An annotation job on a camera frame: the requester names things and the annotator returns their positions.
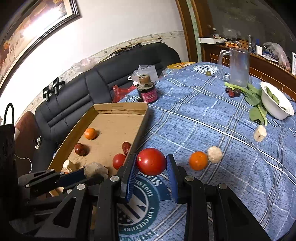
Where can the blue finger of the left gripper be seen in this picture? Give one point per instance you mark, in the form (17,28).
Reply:
(64,181)
(43,181)

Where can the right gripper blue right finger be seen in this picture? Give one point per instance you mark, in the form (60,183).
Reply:
(176,175)

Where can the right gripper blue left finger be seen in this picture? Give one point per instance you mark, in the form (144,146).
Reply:
(128,174)

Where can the beige yam chunk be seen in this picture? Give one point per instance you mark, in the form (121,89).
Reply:
(69,166)

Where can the white yam chunk cube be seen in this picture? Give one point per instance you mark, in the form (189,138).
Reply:
(94,169)

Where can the red tomato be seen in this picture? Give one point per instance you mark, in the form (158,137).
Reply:
(151,162)
(118,160)

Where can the small dark red jujube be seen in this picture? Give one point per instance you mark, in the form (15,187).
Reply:
(80,149)

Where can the large dark red jujube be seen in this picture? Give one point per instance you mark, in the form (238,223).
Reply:
(126,147)

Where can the orange mandarin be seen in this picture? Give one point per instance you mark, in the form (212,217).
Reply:
(198,161)
(90,133)

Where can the white yam chunk small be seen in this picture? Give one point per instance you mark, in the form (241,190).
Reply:
(214,154)

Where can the brown cardboard tray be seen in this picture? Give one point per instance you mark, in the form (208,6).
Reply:
(115,124)

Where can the blue plaid tablecloth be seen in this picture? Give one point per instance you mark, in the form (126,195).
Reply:
(193,112)

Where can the black leather sofa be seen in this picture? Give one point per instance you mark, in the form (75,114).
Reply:
(57,117)

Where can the dark jam jar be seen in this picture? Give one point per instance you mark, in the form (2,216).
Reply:
(146,89)

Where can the red plastic bag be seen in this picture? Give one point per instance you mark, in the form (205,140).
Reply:
(120,93)

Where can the white yam chunk far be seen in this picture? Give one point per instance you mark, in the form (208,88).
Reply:
(260,133)

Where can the black clips on sofa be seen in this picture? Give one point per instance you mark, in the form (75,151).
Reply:
(54,89)

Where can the dark plums cluster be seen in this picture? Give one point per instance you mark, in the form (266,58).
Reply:
(233,92)

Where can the clear plastic bag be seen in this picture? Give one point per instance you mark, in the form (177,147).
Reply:
(149,70)

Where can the yellow packet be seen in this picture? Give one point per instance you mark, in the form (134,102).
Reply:
(180,65)

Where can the green leafy vegetable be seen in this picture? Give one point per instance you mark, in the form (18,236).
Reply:
(252,96)

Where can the white bowl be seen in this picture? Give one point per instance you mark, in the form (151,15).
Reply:
(275,102)

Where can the clear glass pitcher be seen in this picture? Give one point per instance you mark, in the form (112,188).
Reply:
(238,66)

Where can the wooden sideboard cabinet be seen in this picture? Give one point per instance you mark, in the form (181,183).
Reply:
(211,26)

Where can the pink plastic bag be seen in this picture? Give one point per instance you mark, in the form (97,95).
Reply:
(277,51)

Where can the white blue box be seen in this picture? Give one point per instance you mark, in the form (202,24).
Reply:
(293,63)

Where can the black bag with handle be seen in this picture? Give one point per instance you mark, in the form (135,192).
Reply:
(9,177)

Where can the framed wall painting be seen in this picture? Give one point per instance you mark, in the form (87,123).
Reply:
(33,23)

